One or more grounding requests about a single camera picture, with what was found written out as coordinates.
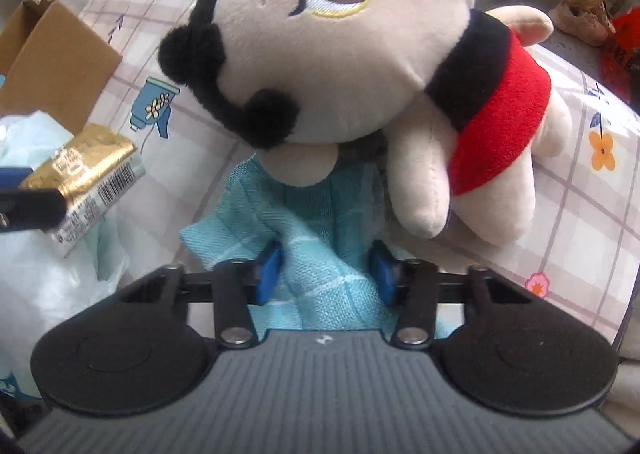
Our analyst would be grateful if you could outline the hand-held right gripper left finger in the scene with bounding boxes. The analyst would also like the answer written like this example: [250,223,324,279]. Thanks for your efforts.
[120,240,286,350]

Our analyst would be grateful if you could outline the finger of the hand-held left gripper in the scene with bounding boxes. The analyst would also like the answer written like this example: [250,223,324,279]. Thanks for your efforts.
[0,188,69,235]
[0,166,34,190]

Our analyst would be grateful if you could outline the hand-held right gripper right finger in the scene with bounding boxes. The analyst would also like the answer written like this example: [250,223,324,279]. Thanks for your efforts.
[371,239,532,350]

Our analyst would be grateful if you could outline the teal checked towel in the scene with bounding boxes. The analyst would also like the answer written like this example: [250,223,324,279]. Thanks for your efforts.
[178,144,457,341]

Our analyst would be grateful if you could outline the gold tissue pack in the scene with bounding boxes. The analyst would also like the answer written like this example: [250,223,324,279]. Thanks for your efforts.
[22,123,147,260]

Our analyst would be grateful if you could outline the brown cardboard box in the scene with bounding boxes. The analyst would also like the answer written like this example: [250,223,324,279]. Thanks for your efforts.
[0,0,124,135]

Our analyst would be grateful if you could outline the white and teal plastic bag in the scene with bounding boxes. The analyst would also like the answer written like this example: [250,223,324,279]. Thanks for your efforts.
[0,111,132,401]

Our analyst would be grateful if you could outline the black-haired plush doll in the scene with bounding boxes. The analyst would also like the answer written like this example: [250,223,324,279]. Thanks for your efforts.
[157,0,574,248]

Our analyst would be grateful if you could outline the beige shoe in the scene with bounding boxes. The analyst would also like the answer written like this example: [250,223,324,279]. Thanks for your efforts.
[552,0,617,48]

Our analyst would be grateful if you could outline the small red plastic bag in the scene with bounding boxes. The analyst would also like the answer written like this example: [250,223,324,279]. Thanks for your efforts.
[599,6,640,105]

